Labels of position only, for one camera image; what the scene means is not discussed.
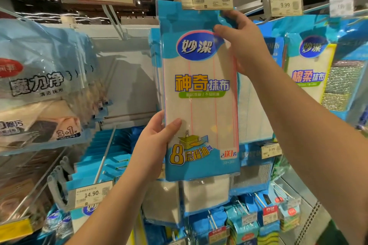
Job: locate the person's right hand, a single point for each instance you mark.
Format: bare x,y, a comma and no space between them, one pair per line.
247,41

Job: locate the person's left hand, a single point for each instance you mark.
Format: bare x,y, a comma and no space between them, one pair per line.
152,150

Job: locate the blue white dishcloth packet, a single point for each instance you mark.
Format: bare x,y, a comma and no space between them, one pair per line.
198,110
154,64

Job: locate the blue cloth packets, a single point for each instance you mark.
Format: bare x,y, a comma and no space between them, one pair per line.
201,196

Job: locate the cotton-soft cloth packet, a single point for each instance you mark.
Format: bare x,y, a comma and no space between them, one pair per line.
310,69

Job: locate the blue-label white cloth packet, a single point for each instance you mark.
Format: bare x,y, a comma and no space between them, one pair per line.
256,115

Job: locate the blue steel-cloth packets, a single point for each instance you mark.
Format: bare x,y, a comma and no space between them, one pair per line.
253,176

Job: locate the hung scouring pad packet bunch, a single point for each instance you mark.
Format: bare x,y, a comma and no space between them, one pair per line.
345,81

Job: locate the person's right forearm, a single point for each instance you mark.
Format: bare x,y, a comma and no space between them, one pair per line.
322,144

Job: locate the yellowish price tag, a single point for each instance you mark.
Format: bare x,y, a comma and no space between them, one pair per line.
271,150
94,193

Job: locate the striped sponge packets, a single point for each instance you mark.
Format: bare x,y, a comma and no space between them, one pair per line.
247,224

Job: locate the hanging grey packets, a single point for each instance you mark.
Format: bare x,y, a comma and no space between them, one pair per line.
40,92

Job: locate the clear packets with green print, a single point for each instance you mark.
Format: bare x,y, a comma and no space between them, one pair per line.
280,167

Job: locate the bright yellow price tag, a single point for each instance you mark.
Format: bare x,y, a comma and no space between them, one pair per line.
14,230

